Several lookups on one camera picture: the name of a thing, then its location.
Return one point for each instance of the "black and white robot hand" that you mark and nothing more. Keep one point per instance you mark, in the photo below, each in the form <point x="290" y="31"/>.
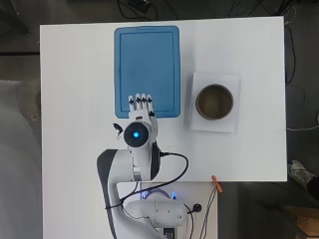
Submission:
<point x="141" y="113"/>

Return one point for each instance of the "blue plastic lid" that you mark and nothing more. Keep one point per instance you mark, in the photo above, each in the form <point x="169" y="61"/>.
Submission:
<point x="148" y="59"/>

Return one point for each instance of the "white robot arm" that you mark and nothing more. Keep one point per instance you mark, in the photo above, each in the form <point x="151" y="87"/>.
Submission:
<point x="139" y="205"/>

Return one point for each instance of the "brown round tub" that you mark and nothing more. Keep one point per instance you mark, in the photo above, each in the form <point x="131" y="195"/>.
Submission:
<point x="214" y="102"/>

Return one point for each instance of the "orange clamp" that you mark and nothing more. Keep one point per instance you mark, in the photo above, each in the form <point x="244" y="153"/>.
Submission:
<point x="217" y="183"/>

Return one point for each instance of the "black round knob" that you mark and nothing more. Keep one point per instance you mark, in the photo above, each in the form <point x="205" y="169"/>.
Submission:
<point x="197" y="208"/>

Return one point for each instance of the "person's shoe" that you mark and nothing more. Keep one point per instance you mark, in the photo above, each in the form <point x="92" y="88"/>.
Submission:
<point x="299" y="172"/>

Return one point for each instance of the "cardboard box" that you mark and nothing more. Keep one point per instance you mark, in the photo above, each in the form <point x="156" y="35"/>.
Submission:
<point x="307" y="222"/>

